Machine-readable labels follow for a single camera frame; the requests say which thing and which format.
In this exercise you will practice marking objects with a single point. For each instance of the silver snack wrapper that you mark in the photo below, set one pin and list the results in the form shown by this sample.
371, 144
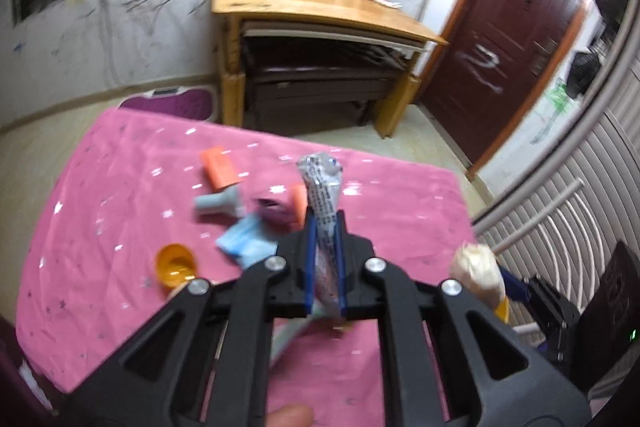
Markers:
320, 187

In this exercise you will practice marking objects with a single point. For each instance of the blue face mask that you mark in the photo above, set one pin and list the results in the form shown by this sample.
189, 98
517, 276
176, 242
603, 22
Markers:
245, 242

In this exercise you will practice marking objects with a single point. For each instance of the white tissue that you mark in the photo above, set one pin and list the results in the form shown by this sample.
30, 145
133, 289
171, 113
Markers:
390, 4

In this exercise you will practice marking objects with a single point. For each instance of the beige paper ball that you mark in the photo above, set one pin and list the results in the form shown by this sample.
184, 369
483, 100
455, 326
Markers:
477, 269

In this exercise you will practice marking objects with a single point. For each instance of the pink and orange packet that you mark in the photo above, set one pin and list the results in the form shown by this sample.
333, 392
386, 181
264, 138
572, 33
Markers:
280, 207

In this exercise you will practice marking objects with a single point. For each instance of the purple vibration plate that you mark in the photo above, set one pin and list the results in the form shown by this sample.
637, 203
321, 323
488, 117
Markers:
170, 104

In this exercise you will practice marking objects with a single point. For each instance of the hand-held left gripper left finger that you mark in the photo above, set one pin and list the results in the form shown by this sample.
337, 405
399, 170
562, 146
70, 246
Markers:
310, 267

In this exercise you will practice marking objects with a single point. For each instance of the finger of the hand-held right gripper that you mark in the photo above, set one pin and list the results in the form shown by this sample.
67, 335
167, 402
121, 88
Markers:
515, 289

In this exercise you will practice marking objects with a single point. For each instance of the white slatted rack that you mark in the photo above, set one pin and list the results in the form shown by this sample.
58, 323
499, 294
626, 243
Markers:
575, 187

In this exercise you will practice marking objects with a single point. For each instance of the dark brown padded bench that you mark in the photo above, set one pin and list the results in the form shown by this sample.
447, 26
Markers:
310, 72

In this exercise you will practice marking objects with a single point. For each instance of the dark red door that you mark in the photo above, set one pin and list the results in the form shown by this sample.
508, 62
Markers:
510, 32

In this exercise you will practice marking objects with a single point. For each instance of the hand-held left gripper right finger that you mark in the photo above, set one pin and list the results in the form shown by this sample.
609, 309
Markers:
342, 267

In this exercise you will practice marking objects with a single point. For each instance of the black hanging bag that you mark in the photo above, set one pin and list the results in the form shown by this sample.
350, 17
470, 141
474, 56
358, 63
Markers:
582, 74

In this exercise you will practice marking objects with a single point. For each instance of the grey plastic tube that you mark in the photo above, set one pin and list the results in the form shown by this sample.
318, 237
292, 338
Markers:
217, 203

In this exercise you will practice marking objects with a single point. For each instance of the wooden desk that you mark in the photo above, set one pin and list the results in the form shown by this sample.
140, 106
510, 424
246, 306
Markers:
310, 2

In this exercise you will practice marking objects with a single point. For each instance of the orange cardboard box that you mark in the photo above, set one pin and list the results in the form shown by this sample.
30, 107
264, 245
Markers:
220, 167

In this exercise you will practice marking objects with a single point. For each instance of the orange round cup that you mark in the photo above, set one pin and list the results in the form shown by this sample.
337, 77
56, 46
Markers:
175, 264

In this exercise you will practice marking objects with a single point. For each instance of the pink star-print cloth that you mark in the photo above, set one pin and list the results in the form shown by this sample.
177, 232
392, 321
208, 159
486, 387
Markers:
125, 187

